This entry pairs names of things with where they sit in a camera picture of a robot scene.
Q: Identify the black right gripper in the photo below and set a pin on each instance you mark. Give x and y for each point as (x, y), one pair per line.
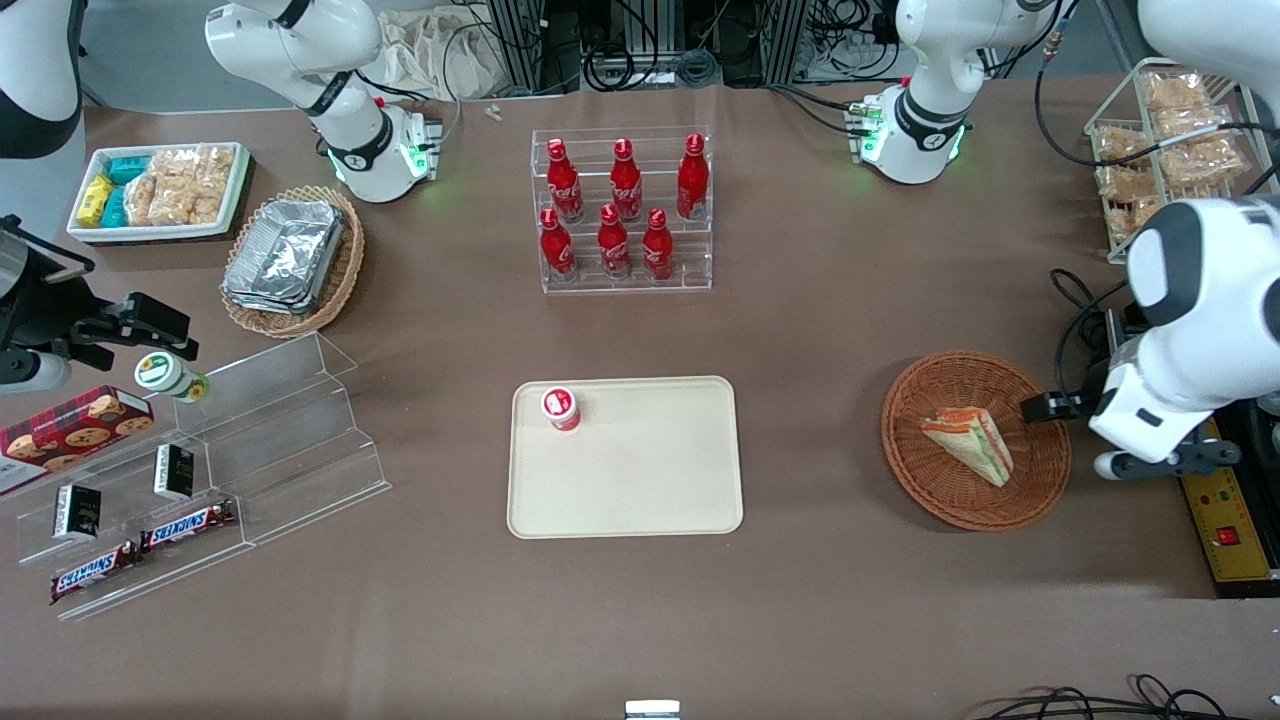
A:
(42, 312)

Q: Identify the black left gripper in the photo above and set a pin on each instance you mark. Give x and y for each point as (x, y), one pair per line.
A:
(1050, 407)

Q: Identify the plastic triangle sandwich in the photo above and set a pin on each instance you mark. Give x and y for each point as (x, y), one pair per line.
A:
(975, 445)

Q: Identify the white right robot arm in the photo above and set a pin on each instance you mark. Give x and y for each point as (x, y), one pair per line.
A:
(300, 40)

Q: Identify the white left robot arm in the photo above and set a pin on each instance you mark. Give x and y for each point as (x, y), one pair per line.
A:
(1210, 290)

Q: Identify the white rectangular snack tray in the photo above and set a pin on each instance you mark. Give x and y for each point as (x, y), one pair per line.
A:
(150, 233)

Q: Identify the round brown wicker basket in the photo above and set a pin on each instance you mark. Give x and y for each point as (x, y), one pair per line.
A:
(930, 500)

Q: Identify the silver foil tray stack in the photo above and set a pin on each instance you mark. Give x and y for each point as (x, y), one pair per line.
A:
(285, 250)

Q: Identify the oval light wicker basket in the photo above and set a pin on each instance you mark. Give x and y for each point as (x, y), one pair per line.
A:
(350, 260)

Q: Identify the beige plastic tray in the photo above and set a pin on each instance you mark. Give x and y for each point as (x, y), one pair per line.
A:
(650, 470)

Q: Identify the green sunflower yogurt cup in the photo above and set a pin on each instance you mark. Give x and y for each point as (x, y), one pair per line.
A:
(160, 372)

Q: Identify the teal snack pack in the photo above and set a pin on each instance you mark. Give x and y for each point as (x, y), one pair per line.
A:
(115, 208)
(127, 170)

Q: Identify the red plaid cookie box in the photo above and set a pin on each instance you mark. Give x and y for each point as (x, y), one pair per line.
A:
(60, 430)

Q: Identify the clear rice cracker bag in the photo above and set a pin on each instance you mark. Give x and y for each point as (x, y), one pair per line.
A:
(142, 200)
(173, 165)
(173, 203)
(211, 202)
(215, 165)

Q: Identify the yellow snack pack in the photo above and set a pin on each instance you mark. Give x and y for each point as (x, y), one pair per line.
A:
(95, 200)

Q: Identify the small black snack box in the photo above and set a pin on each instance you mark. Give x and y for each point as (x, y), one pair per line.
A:
(77, 512)
(173, 472)

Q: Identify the clear acrylic step shelf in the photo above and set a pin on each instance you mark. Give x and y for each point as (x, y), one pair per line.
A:
(290, 440)

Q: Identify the brown snack bag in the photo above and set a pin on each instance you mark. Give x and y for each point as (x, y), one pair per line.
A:
(1122, 147)
(1135, 220)
(1200, 160)
(1175, 92)
(1128, 185)
(1190, 122)

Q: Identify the Snickers chocolate bar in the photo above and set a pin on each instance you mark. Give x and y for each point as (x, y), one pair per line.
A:
(185, 527)
(90, 574)

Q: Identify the yellow black control box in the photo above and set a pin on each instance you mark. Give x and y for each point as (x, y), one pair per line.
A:
(1235, 540)

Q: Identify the clear acrylic bottle rack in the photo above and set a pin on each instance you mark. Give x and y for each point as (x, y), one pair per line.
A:
(690, 255)

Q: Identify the beige cloth bag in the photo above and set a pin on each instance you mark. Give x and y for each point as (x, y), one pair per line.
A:
(430, 55)

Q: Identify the red cola bottle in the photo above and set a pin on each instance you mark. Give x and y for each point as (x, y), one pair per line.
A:
(565, 190)
(557, 250)
(627, 190)
(614, 245)
(692, 185)
(657, 250)

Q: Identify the red yogurt cup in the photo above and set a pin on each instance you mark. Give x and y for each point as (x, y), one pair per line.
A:
(560, 405)

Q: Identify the small white block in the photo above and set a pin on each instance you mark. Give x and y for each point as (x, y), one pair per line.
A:
(652, 711)

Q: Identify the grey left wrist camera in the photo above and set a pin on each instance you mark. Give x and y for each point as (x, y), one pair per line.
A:
(1112, 466)

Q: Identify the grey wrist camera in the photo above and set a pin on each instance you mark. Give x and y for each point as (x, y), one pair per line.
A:
(35, 372)
(1112, 466)

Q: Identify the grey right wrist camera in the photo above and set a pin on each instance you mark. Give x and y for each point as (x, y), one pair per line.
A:
(35, 372)

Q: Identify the aluminium frame rack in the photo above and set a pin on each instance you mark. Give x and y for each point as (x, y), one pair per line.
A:
(530, 40)

